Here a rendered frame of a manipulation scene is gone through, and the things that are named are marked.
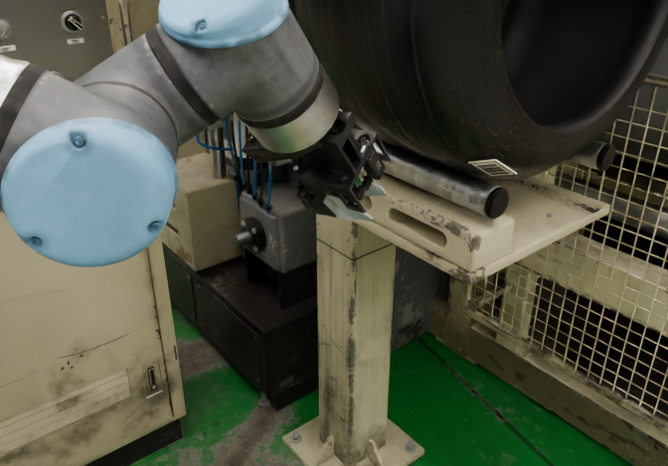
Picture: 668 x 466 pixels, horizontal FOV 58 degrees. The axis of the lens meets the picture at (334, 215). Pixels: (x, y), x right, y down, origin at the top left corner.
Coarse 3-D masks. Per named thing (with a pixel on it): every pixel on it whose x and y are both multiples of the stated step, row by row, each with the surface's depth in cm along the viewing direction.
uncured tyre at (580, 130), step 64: (320, 0) 76; (384, 0) 67; (448, 0) 64; (512, 0) 112; (576, 0) 109; (640, 0) 100; (384, 64) 72; (448, 64) 68; (512, 64) 114; (576, 64) 107; (640, 64) 92; (384, 128) 85; (448, 128) 74; (512, 128) 77; (576, 128) 86
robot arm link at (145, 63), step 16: (128, 48) 48; (144, 48) 47; (160, 48) 46; (112, 64) 47; (128, 64) 47; (144, 64) 46; (160, 64) 46; (80, 80) 47; (96, 80) 43; (112, 80) 43; (128, 80) 44; (144, 80) 46; (160, 80) 46; (176, 80) 46; (160, 96) 46; (176, 96) 47; (192, 96) 47; (176, 112) 47; (192, 112) 48; (208, 112) 49; (176, 128) 46; (192, 128) 49
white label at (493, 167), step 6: (468, 162) 80; (474, 162) 79; (480, 162) 79; (486, 162) 78; (492, 162) 78; (498, 162) 78; (480, 168) 81; (486, 168) 81; (492, 168) 80; (498, 168) 80; (504, 168) 79; (486, 174) 83; (492, 174) 83; (498, 174) 82; (504, 174) 82; (510, 174) 82; (516, 174) 81
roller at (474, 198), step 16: (384, 144) 98; (400, 160) 94; (416, 160) 92; (400, 176) 94; (416, 176) 91; (432, 176) 89; (448, 176) 87; (464, 176) 86; (432, 192) 90; (448, 192) 86; (464, 192) 84; (480, 192) 83; (496, 192) 82; (480, 208) 83; (496, 208) 82
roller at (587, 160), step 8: (592, 144) 99; (600, 144) 98; (608, 144) 98; (584, 152) 99; (592, 152) 98; (600, 152) 97; (608, 152) 98; (576, 160) 101; (584, 160) 99; (592, 160) 98; (600, 160) 97; (608, 160) 99; (600, 168) 98
